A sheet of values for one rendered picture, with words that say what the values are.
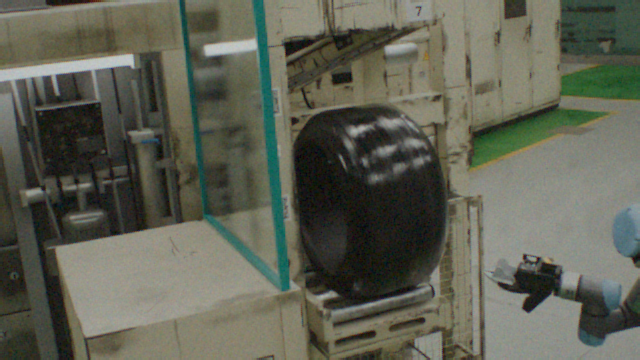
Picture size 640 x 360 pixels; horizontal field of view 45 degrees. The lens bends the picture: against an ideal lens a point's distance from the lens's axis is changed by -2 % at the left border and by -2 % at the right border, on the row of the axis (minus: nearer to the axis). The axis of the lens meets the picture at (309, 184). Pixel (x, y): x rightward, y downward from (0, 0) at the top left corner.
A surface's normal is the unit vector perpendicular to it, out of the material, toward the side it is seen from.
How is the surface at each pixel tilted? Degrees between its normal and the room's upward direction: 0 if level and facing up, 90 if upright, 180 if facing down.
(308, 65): 90
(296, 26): 90
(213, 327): 90
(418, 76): 90
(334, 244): 45
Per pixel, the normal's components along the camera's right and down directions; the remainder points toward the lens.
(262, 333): 0.38, 0.21
